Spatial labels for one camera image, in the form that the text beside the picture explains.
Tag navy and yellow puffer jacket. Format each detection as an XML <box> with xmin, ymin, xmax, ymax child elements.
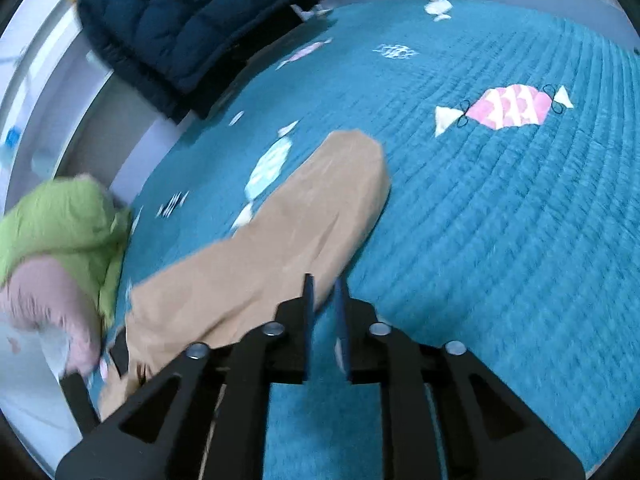
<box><xmin>67</xmin><ymin>0</ymin><xmax>328</xmax><ymax>123</ymax></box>

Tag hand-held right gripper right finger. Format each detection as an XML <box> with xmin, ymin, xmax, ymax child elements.
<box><xmin>334</xmin><ymin>277</ymin><xmax>586</xmax><ymax>480</ymax></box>

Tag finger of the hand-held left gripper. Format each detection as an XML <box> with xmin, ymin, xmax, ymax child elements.
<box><xmin>59</xmin><ymin>372</ymin><xmax>102</xmax><ymax>436</ymax></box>
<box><xmin>109</xmin><ymin>332</ymin><xmax>132</xmax><ymax>377</ymax></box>

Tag teal candy print bed mat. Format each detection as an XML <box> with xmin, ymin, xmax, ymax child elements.
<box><xmin>112</xmin><ymin>0</ymin><xmax>640</xmax><ymax>480</ymax></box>

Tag green and pink duvet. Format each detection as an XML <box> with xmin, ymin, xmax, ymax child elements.
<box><xmin>0</xmin><ymin>175</ymin><xmax>133</xmax><ymax>376</ymax></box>

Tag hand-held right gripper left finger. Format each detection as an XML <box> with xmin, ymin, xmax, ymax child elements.
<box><xmin>55</xmin><ymin>274</ymin><xmax>316</xmax><ymax>480</ymax></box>

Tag tan pants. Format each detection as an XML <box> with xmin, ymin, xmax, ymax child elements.
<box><xmin>97</xmin><ymin>129</ymin><xmax>392</xmax><ymax>421</ymax></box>

